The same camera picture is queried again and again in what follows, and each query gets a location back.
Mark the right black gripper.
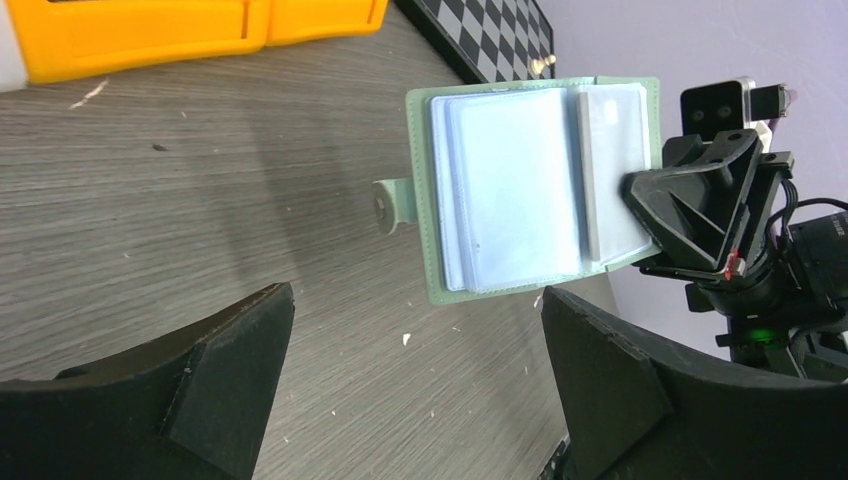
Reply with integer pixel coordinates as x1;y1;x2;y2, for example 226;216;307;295
621;129;847;381

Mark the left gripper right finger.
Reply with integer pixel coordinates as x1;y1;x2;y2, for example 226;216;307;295
541;287;847;479

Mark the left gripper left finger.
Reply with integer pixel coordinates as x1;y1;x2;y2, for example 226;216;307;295
1;283;295;479

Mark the cream chess pawn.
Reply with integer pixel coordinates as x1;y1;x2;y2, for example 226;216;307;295
527;54;557;79

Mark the black white chessboard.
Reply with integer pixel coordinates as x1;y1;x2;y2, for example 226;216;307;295
394;0;555;84

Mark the middle orange storage bin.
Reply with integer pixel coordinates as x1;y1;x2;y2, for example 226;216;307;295
3;0;271;83

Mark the orange storage bin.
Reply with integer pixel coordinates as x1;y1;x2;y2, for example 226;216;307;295
3;0;271;83
266;0;389;46

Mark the right orange storage bin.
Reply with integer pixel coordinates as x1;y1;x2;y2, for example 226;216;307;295
266;0;389;46

